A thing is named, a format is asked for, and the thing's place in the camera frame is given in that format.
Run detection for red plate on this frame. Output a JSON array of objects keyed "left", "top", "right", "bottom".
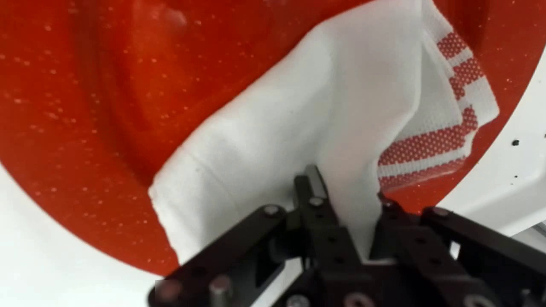
[{"left": 0, "top": 0, "right": 546, "bottom": 278}]

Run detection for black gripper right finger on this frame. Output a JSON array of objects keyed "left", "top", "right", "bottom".
[{"left": 368, "top": 194, "right": 546, "bottom": 307}]

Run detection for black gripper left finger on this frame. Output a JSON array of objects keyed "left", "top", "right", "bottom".
[{"left": 148, "top": 163, "right": 368, "bottom": 307}]

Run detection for white cloth with red stripes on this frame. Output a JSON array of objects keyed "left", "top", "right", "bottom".
[{"left": 148, "top": 0, "right": 501, "bottom": 266}]

